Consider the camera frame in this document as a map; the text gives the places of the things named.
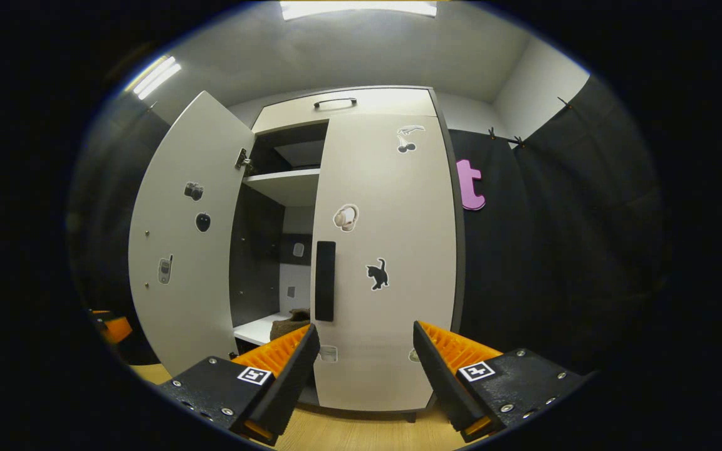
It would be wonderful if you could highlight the black backdrop cloth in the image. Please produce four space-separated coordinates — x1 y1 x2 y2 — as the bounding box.
66 75 672 376

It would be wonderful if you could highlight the ceiling light panel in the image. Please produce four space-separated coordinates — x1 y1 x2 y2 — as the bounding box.
124 55 183 101
280 0 438 21

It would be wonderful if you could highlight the brown fuzzy shoe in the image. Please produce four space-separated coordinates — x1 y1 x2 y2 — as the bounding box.
269 308 311 342

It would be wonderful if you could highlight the black cabinet door handle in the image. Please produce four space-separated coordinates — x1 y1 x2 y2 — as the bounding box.
315 241 337 323

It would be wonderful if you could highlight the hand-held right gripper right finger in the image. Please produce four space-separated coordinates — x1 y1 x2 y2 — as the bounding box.
412 321 587 442

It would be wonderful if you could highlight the phone-sticker shoe cabinet door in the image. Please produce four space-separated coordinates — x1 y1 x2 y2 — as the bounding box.
128 91 256 376

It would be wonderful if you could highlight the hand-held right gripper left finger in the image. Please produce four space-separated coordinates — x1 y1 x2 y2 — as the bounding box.
157 323 322 447

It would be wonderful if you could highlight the white shoe cabinet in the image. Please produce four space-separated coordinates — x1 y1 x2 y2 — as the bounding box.
229 86 465 422

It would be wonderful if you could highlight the headphone-sticker shoe cabinet door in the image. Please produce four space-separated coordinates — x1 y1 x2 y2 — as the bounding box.
310 113 459 413

